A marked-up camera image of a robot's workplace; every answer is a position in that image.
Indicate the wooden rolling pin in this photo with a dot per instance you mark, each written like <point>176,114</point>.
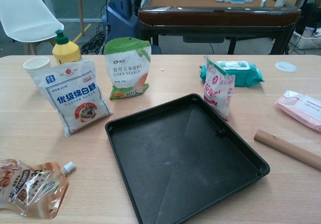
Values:
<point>283,147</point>

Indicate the white round lid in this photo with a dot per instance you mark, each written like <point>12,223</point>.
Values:
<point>286,66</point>

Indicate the black baking tray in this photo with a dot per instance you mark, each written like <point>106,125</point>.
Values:
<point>175,159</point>

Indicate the pink wet wipes pack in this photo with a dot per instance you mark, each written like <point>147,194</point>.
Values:
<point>301,108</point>

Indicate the white castor sugar bag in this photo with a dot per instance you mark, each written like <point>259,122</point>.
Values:
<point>75,101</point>

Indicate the dark brown mahjong table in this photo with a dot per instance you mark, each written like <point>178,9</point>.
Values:
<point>218,16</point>

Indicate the green white corn starch bag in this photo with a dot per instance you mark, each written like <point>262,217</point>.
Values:
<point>125,68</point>

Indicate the white paper cup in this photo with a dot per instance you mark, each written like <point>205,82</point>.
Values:
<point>35,64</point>

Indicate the brown spout pouch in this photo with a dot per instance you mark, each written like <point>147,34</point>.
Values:
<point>32,189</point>

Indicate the upright blue white mahjong tile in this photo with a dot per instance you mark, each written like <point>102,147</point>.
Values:
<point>263,2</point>

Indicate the white cardboard box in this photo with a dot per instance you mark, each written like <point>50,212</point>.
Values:
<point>307,39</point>

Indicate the pink white rice bag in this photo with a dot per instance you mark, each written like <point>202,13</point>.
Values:
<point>218,93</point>

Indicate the teal wet wipes pack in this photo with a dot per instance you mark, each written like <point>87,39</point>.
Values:
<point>247,77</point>

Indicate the yellow bottle with green cap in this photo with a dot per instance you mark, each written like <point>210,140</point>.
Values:
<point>65,52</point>

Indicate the blue machine base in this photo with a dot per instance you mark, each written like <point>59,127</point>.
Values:
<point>120,16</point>

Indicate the white plastic chair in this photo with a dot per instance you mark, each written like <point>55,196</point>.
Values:
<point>25,13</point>

